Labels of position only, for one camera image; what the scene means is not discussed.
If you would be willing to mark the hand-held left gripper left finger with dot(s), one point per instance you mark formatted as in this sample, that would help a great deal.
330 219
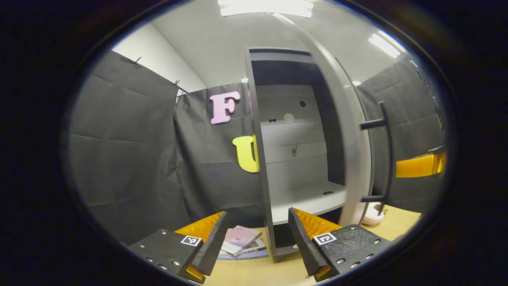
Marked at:
214 246

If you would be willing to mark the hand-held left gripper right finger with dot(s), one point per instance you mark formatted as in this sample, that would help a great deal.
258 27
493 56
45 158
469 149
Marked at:
303 246

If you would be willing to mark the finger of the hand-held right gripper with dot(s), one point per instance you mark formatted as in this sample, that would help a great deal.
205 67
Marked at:
416 166

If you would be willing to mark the cream cabinet door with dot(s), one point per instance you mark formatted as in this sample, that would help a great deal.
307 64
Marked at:
355 159

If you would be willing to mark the pink book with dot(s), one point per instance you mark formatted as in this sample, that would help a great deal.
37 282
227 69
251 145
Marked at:
242 236

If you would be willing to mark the thin blue book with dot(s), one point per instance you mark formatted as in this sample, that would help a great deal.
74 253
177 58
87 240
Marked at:
260 254

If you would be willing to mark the black backdrop cloth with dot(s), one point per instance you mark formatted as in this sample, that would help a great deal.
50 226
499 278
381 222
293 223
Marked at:
206 178
412 119
119 151

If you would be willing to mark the pink white plush toy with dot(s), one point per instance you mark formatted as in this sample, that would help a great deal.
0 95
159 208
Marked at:
372 216

